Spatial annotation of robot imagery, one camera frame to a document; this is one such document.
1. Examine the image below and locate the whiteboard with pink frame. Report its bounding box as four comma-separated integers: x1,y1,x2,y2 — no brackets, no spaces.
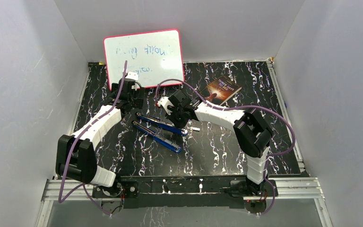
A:
103,29,185,87

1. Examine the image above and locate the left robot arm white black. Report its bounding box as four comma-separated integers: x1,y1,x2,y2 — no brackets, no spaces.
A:
55,77,145,197

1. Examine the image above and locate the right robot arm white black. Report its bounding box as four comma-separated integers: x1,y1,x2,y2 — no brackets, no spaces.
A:
157,90,273,196

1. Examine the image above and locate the paperback book orange cover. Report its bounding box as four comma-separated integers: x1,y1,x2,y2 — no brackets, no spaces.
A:
200,76,242,105

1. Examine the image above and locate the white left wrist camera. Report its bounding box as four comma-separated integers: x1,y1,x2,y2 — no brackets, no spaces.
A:
125,71,139,81

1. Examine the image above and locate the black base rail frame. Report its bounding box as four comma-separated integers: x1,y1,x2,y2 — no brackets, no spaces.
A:
93,175,267,209

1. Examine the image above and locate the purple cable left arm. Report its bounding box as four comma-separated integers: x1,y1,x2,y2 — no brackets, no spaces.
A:
58,60,128,217

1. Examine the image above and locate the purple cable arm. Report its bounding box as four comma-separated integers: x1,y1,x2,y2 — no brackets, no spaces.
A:
154,79,297,217
58,60,128,217

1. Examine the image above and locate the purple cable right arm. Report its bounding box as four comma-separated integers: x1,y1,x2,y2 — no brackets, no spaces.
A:
154,79,297,217

